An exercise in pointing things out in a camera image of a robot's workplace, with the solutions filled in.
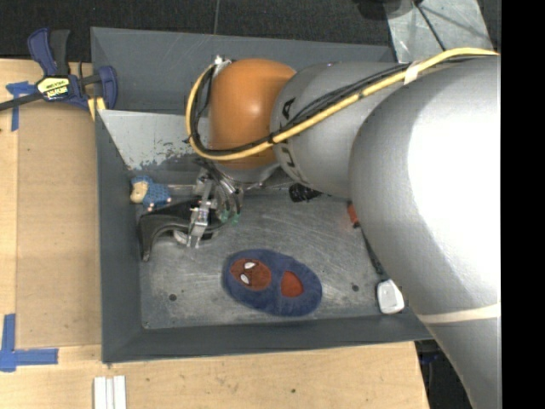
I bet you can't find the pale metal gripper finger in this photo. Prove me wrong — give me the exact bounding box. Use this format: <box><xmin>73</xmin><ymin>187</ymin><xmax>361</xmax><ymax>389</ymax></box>
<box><xmin>186</xmin><ymin>205</ymin><xmax>200</xmax><ymax>248</ymax></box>
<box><xmin>195</xmin><ymin>204</ymin><xmax>211</xmax><ymax>251</ymax></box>

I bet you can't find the black curved shoe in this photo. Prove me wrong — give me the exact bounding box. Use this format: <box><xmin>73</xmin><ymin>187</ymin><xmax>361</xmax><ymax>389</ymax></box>
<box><xmin>136</xmin><ymin>199</ymin><xmax>225</xmax><ymax>263</ymax></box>

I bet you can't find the blue toy figure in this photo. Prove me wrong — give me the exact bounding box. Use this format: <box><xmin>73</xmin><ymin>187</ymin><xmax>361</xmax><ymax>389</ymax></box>
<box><xmin>129</xmin><ymin>176</ymin><xmax>173</xmax><ymax>213</ymax></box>

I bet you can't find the grey metal bin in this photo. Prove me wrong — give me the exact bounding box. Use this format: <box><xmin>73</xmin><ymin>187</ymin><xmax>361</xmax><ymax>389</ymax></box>
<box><xmin>89</xmin><ymin>26</ymin><xmax>436</xmax><ymax>364</ymax></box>

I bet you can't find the blue round cloth red face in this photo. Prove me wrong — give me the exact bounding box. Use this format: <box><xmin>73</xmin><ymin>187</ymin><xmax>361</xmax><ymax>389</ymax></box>
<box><xmin>221</xmin><ymin>248</ymin><xmax>324</xmax><ymax>318</ymax></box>

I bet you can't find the red-orange small object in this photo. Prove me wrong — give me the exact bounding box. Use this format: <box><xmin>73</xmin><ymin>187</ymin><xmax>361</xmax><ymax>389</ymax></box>
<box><xmin>346</xmin><ymin>201</ymin><xmax>362</xmax><ymax>230</ymax></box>

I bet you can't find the pale wood board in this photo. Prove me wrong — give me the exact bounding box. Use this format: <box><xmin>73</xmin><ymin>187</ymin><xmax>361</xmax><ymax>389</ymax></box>
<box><xmin>15</xmin><ymin>60</ymin><xmax>104</xmax><ymax>349</ymax></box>

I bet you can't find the white plug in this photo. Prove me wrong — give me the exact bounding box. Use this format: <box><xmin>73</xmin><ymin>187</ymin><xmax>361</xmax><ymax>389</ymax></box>
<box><xmin>376</xmin><ymin>279</ymin><xmax>406</xmax><ymax>315</ymax></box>

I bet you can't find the black cylinder on white bracket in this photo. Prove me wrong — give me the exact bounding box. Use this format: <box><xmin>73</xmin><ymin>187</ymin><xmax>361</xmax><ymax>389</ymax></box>
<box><xmin>250</xmin><ymin>180</ymin><xmax>324</xmax><ymax>205</ymax></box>

